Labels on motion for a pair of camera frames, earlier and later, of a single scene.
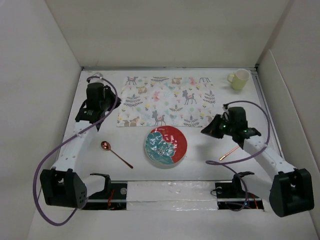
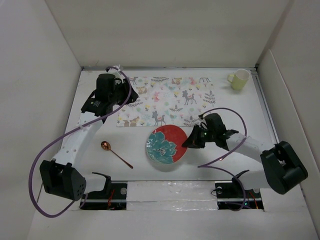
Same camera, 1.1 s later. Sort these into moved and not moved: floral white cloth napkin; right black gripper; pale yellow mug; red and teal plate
Moved: right black gripper
Not moved: floral white cloth napkin; pale yellow mug; red and teal plate
